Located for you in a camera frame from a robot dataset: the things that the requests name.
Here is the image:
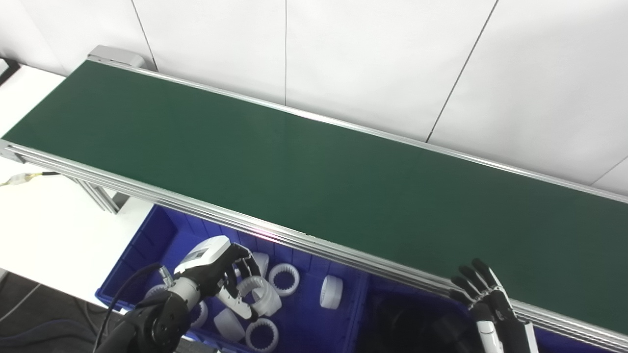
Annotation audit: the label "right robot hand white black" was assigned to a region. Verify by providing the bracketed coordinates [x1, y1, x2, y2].
[449, 258, 539, 353]

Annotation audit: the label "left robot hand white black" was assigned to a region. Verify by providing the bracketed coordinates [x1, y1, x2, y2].
[174, 235, 262, 322]

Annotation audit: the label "white cup part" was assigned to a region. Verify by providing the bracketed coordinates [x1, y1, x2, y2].
[212, 308, 246, 343]
[248, 252, 270, 278]

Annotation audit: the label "blue bin with black parts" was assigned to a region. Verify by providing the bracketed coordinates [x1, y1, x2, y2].
[351, 272, 614, 353]

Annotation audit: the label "blue bin with white parts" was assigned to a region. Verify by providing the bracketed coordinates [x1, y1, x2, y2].
[96, 203, 368, 353]

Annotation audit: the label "aluminium conveyor leg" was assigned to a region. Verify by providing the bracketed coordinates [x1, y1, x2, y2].
[74, 177, 131, 215]

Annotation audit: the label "green conveyor belt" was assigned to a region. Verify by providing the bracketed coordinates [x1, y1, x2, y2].
[2, 60, 628, 335]
[0, 55, 628, 353]

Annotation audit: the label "white disc part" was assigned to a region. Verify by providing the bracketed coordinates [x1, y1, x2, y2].
[320, 275, 344, 310]

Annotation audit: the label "grey conveyor end housing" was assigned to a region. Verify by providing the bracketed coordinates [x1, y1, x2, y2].
[88, 45, 146, 69]

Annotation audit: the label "black ring parts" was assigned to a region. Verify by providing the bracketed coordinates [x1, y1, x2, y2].
[372, 293, 482, 353]

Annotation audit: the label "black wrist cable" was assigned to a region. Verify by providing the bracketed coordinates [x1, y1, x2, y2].
[92, 262, 176, 353]

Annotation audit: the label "light floor cable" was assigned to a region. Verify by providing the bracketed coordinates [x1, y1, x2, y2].
[0, 282, 44, 322]

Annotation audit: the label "yellow plug cable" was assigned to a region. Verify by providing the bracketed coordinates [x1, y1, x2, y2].
[0, 172, 60, 187]

